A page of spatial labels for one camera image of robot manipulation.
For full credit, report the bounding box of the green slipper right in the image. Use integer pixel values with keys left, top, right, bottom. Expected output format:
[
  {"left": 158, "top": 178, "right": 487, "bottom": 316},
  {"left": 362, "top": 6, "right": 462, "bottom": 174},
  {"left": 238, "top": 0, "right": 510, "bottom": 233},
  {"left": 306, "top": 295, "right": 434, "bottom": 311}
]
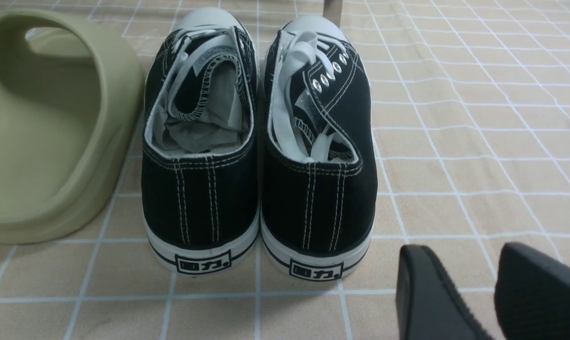
[{"left": 0, "top": 8, "right": 144, "bottom": 245}]

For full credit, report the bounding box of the steel shoe rack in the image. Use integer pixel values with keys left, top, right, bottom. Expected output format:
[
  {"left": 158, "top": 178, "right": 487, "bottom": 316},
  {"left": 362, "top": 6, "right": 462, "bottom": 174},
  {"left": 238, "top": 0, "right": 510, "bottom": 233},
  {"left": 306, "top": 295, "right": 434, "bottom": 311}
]
[{"left": 322, "top": 0, "right": 344, "bottom": 27}]

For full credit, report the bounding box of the black canvas sneaker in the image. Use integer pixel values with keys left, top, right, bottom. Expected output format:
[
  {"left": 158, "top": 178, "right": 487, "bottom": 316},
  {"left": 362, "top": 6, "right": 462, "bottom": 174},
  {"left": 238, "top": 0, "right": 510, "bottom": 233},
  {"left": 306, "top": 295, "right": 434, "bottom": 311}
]
[
  {"left": 141, "top": 7, "right": 260, "bottom": 277},
  {"left": 261, "top": 16, "right": 378, "bottom": 282}
]

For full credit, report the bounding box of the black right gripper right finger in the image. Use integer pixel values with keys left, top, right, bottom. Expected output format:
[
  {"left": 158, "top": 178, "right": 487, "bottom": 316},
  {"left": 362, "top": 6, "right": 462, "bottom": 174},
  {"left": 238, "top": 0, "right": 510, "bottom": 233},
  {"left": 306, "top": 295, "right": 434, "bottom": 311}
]
[{"left": 494, "top": 242, "right": 570, "bottom": 340}]

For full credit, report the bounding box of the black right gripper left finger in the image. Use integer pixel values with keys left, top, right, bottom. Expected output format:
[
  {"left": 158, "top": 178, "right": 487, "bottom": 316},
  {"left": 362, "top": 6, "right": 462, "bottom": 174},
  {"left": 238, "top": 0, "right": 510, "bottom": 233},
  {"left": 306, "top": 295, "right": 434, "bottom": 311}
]
[{"left": 395, "top": 245, "right": 492, "bottom": 340}]

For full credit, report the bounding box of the black canvas sneaker left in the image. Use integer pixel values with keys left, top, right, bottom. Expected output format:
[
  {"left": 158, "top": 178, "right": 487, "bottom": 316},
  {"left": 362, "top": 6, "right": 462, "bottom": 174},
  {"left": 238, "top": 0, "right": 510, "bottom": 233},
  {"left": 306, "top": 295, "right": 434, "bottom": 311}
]
[{"left": 141, "top": 7, "right": 260, "bottom": 277}]

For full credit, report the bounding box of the black canvas sneaker right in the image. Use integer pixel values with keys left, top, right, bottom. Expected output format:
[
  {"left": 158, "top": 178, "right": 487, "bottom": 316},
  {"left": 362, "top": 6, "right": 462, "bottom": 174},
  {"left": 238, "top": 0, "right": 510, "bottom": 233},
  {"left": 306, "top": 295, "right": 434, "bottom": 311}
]
[{"left": 261, "top": 16, "right": 378, "bottom": 282}]

